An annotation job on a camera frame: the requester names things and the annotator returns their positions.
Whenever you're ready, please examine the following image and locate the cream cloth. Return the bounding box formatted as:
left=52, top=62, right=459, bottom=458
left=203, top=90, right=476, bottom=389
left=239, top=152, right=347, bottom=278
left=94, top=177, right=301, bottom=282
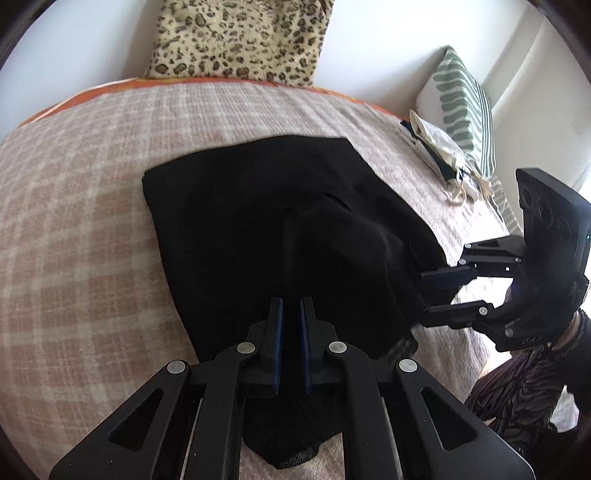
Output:
left=409, top=110, right=465, bottom=160

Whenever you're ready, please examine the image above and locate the cream tote bag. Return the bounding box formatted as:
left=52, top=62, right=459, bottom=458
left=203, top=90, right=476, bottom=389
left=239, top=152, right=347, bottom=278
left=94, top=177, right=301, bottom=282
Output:
left=445, top=159, right=495, bottom=206

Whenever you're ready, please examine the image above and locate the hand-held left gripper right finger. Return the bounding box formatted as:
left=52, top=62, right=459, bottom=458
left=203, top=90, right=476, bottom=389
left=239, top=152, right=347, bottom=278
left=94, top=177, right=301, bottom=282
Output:
left=300, top=295, right=539, bottom=480

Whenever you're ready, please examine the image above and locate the beige plaid blanket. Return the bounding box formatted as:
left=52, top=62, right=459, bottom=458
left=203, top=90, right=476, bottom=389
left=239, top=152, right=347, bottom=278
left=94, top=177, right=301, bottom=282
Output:
left=0, top=80, right=522, bottom=480

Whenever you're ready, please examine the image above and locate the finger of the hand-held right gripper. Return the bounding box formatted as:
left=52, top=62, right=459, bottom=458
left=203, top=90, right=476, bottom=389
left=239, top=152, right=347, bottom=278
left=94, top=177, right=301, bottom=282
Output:
left=419, top=301, right=511, bottom=342
left=420, top=235, right=527, bottom=292

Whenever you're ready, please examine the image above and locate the orange floral bed sheet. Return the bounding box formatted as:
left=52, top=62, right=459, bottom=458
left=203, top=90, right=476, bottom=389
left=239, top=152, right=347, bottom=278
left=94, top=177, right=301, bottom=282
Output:
left=18, top=76, right=393, bottom=127

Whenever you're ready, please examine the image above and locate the dark cloth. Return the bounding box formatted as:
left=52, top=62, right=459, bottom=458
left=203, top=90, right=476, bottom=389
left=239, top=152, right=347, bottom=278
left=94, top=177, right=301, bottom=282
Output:
left=431, top=150, right=462, bottom=183

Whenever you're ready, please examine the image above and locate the green striped pillow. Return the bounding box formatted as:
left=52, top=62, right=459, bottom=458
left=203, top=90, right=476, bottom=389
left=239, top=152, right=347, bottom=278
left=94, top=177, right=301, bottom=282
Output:
left=416, top=45, right=497, bottom=178

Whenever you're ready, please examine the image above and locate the black mesh garment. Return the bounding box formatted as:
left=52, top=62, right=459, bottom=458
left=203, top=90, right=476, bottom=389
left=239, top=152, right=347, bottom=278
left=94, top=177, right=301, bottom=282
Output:
left=142, top=135, right=448, bottom=469

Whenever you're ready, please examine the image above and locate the leopard print pillow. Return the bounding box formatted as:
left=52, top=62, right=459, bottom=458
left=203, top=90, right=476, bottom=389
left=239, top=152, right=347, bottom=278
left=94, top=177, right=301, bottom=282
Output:
left=145, top=0, right=335, bottom=88

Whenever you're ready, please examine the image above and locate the person's striped skirt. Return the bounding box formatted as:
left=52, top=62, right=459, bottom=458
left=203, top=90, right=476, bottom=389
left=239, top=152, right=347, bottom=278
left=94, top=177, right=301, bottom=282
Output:
left=464, top=346, right=591, bottom=444

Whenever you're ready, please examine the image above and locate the person's right forearm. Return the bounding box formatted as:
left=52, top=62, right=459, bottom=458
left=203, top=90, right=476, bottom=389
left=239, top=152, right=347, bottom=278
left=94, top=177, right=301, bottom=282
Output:
left=554, top=309, right=591, bottom=370

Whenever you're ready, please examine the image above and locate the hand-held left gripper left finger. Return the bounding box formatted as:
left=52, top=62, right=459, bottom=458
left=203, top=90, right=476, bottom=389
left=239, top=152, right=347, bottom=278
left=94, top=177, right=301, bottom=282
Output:
left=48, top=295, right=284, bottom=480

